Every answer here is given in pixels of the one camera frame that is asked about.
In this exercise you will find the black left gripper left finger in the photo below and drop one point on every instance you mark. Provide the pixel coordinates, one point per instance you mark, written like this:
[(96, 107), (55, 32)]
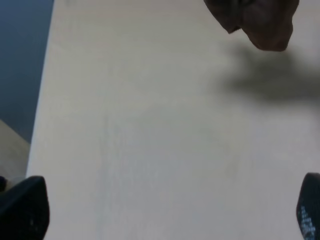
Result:
[(24, 209)]

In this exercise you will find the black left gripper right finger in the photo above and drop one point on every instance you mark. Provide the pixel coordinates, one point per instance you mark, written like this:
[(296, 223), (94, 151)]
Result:
[(308, 207)]

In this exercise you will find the brown cloth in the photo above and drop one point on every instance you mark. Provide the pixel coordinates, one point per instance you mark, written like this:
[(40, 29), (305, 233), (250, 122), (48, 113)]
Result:
[(268, 24)]

